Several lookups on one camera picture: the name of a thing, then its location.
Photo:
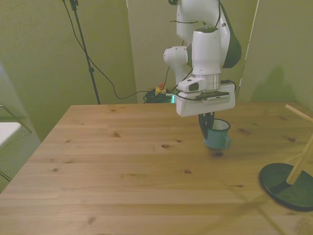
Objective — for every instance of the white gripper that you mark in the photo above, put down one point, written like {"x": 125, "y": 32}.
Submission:
{"x": 207, "y": 106}

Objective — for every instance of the blue enamel mug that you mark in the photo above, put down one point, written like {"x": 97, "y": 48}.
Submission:
{"x": 216, "y": 140}

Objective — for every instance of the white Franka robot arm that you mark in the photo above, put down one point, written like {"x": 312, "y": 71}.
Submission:
{"x": 206, "y": 49}

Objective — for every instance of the wooden mug tree black base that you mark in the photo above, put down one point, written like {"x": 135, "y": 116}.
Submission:
{"x": 283, "y": 188}

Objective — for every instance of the black flat mounting plate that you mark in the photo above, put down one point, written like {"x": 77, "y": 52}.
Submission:
{"x": 212, "y": 95}

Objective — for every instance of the yellow emergency stop box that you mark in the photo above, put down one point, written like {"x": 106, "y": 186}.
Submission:
{"x": 160, "y": 89}

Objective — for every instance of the black tripod stand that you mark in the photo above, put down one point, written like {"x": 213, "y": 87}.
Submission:
{"x": 84, "y": 49}

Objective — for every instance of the white chair metal legs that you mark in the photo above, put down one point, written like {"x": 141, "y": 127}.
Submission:
{"x": 8, "y": 131}

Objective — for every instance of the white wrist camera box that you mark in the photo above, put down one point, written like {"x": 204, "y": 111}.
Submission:
{"x": 192, "y": 85}

